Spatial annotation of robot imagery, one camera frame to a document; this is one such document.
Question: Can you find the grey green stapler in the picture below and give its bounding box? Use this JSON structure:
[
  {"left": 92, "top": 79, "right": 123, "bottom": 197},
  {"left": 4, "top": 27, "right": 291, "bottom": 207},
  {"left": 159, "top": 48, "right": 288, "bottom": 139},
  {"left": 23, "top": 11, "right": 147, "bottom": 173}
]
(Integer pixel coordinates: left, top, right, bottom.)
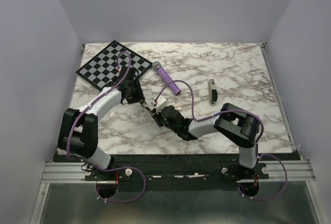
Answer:
[{"left": 139, "top": 100, "right": 156, "bottom": 116}]

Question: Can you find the small staple box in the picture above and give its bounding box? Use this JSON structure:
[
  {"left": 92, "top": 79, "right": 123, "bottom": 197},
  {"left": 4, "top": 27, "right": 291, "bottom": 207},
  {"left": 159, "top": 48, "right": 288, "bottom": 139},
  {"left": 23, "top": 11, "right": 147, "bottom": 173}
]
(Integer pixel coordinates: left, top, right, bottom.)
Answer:
[{"left": 174, "top": 104, "right": 182, "bottom": 111}]

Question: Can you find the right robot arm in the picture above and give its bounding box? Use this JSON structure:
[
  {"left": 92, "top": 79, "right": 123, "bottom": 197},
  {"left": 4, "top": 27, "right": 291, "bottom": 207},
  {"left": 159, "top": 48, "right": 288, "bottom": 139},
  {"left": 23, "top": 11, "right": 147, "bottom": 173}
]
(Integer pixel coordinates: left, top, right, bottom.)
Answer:
[{"left": 151, "top": 103, "right": 264, "bottom": 178}]

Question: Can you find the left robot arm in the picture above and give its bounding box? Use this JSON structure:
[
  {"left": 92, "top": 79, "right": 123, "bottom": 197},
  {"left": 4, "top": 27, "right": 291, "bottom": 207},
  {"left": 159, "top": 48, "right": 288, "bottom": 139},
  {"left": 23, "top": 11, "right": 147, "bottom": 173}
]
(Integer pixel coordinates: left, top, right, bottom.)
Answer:
[{"left": 57, "top": 66, "right": 145, "bottom": 180}]

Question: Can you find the purple glitter microphone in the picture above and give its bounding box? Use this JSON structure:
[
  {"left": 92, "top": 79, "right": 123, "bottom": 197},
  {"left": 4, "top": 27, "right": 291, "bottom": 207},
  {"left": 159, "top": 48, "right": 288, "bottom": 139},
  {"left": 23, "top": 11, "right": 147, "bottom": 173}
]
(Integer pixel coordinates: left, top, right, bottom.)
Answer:
[{"left": 152, "top": 61, "right": 182, "bottom": 96}]

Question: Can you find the black grey chessboard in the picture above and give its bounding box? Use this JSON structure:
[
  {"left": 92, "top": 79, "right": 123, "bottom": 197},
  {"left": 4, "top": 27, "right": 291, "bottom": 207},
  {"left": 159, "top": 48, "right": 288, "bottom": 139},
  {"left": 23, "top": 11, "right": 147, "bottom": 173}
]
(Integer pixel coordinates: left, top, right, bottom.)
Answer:
[{"left": 76, "top": 40, "right": 152, "bottom": 90}]

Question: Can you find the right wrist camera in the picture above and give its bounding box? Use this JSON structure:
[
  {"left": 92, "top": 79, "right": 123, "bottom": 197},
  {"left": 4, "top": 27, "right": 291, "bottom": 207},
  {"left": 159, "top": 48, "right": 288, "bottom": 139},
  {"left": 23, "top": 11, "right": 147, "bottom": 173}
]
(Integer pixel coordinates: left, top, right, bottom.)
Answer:
[{"left": 151, "top": 95, "right": 167, "bottom": 113}]

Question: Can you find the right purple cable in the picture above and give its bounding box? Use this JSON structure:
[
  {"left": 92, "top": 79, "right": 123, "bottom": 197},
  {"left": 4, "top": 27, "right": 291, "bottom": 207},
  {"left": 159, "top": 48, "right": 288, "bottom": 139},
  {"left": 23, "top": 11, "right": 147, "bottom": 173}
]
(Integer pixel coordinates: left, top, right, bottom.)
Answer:
[{"left": 155, "top": 79, "right": 289, "bottom": 201}]

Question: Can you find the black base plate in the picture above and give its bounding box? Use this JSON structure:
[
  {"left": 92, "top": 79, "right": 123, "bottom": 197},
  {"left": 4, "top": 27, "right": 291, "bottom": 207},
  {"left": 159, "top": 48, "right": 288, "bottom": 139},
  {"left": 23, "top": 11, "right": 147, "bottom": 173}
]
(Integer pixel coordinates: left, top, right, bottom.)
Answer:
[{"left": 53, "top": 153, "right": 269, "bottom": 193}]

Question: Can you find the aluminium frame rail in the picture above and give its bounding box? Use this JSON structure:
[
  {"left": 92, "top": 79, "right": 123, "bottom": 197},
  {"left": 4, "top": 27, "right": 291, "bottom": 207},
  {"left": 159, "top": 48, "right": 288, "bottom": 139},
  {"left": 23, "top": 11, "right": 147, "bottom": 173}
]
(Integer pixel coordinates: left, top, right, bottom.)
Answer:
[{"left": 32, "top": 153, "right": 320, "bottom": 223}]

